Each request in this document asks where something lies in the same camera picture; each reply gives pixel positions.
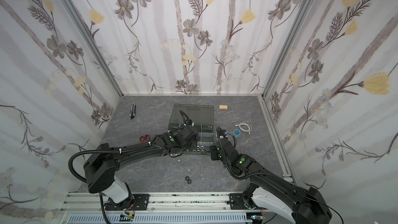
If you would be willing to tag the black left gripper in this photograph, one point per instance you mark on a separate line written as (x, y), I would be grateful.
(193, 134)

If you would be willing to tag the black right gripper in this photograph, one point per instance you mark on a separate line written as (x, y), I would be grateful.
(219, 138)

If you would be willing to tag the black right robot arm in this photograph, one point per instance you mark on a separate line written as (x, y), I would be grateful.
(269, 191)

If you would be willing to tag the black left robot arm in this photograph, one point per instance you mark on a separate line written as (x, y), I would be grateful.
(105, 161)

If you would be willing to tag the blue tape roll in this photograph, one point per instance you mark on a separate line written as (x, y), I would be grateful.
(237, 133)

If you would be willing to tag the grey plastic organizer box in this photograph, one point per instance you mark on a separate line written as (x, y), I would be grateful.
(202, 117)

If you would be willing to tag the small wooden block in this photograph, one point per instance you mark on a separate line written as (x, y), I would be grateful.
(223, 107)

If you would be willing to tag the red handled scissors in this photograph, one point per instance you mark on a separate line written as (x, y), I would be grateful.
(145, 138)

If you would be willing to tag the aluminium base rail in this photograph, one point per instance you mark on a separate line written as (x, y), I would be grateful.
(161, 208)

